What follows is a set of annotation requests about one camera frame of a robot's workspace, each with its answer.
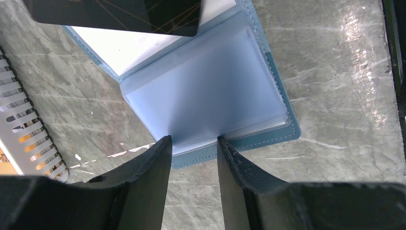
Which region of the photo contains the white plastic basket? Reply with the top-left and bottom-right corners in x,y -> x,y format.
0,54 -> 69,182

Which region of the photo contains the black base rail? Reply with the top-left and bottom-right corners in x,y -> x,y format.
382,0 -> 406,143

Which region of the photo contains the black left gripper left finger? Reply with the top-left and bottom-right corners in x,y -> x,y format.
0,136 -> 172,230

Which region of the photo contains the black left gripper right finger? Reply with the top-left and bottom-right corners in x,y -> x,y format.
217,137 -> 406,230

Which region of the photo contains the black credit card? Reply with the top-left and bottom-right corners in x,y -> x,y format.
23,0 -> 202,37

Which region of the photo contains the blue card holder wallet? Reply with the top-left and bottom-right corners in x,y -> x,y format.
65,0 -> 301,169

